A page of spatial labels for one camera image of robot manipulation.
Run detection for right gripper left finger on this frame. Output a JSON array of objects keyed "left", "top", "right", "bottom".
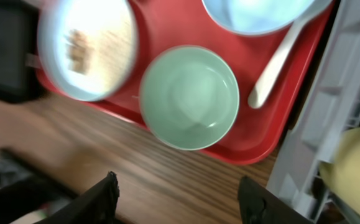
[{"left": 36, "top": 171, "right": 120, "bottom": 224}]

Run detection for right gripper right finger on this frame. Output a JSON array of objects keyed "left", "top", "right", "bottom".
[{"left": 238, "top": 176, "right": 312, "bottom": 224}]

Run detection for yellow cup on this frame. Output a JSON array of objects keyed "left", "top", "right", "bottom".
[{"left": 319, "top": 128, "right": 360, "bottom": 215}]

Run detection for white plastic spoon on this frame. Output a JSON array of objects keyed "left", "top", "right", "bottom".
[{"left": 248, "top": 12, "right": 308, "bottom": 109}]

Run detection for green bowl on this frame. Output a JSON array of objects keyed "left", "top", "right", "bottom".
[{"left": 139, "top": 45, "right": 240, "bottom": 151}]

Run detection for light blue bowl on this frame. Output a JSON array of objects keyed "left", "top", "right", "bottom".
[{"left": 202, "top": 0, "right": 331, "bottom": 35}]

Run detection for grey dishwasher rack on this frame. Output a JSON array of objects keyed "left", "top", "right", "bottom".
[{"left": 266, "top": 0, "right": 360, "bottom": 223}]

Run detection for light blue plate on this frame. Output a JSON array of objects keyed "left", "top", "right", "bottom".
[{"left": 37, "top": 0, "right": 139, "bottom": 101}]

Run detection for brown food scraps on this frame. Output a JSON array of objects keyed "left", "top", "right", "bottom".
[{"left": 67, "top": 29, "right": 90, "bottom": 75}]

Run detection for black tray bin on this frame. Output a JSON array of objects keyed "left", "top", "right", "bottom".
[{"left": 0, "top": 0, "right": 45, "bottom": 104}]

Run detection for red serving tray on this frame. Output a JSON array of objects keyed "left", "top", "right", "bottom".
[{"left": 35, "top": 0, "right": 336, "bottom": 166}]

